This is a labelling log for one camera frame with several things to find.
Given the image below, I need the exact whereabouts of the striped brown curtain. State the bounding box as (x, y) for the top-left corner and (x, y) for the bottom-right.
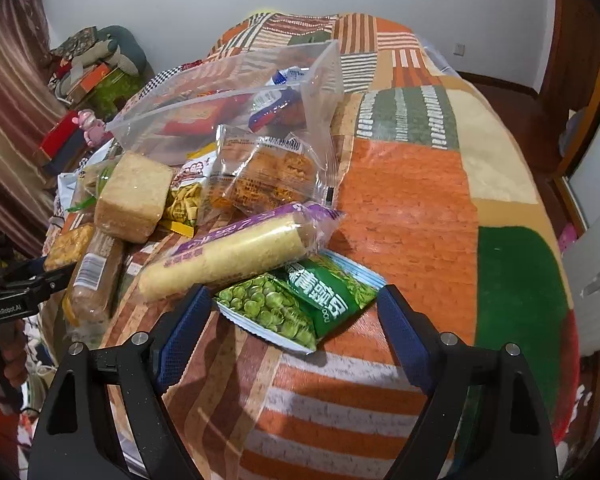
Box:
(0, 0), (68, 258)

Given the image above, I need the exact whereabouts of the square cracker packet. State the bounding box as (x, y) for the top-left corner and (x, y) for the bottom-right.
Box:
(44, 224), (97, 272)

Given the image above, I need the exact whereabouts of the green pea packet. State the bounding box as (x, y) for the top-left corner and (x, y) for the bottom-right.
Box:
(214, 251), (387, 356)

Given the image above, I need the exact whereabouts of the long brown biscuit packet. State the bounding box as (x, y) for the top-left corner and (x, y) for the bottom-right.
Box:
(61, 230), (127, 333)

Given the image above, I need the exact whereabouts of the person's left hand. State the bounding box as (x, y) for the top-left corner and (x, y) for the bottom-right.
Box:
(0, 327), (32, 396)

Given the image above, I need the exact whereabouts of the orange cardboard box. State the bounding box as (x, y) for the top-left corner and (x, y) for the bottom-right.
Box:
(66, 62), (112, 103)

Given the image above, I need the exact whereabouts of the wooden door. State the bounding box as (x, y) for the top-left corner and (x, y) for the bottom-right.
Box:
(537, 0), (600, 178)

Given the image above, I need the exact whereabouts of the brown bread cube packet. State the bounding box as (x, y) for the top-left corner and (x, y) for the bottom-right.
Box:
(94, 151), (175, 244)

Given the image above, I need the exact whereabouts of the purple rice roll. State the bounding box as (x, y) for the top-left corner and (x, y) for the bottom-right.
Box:
(137, 202), (345, 304)

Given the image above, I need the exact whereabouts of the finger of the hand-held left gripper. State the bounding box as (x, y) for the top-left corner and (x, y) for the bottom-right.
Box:
(17, 264), (77, 301)
(0, 256), (50, 283)

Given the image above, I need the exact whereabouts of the white sliding wardrobe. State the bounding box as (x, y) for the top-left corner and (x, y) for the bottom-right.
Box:
(552, 50), (600, 361)

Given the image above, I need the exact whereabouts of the red box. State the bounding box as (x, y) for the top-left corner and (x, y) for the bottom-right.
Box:
(39, 111), (87, 163)

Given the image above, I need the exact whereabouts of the striped patchwork blanket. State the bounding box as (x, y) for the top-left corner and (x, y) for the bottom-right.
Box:
(100, 10), (581, 480)

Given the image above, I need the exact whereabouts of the yellow snack packet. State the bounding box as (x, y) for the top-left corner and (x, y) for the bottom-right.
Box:
(161, 154), (218, 239)

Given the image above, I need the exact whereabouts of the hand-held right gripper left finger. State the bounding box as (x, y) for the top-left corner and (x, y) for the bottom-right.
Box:
(27, 284), (216, 480)

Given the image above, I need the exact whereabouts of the pink toy rabbit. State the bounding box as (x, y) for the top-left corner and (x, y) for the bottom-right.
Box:
(77, 109), (115, 147)

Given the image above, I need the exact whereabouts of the pile of clothes and bags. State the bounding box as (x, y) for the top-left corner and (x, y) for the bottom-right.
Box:
(49, 24), (150, 97)

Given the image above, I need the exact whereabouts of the blue snack packet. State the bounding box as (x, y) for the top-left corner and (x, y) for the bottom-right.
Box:
(248, 66), (308, 130)

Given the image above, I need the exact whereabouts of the clear packet of orange crackers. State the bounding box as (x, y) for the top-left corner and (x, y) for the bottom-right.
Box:
(199, 124), (332, 227)

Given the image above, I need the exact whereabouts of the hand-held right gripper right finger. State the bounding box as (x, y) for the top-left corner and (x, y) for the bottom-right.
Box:
(375, 284), (559, 480)

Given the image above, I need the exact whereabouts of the red snack packet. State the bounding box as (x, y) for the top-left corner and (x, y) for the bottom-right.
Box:
(162, 94), (233, 137)

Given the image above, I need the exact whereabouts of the clear plastic box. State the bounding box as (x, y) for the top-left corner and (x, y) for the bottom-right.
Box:
(104, 39), (347, 211)

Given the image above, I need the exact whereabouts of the checkered patchwork quilt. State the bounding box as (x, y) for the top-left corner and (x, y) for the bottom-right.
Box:
(112, 62), (206, 121)

